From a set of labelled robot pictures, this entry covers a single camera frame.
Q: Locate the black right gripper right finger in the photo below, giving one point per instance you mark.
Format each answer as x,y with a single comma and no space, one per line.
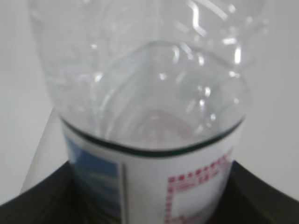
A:
249,200

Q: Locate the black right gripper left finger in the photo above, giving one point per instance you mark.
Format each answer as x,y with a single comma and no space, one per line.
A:
52,201

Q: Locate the clear plastic water bottle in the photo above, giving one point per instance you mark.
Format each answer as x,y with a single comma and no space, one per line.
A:
151,95

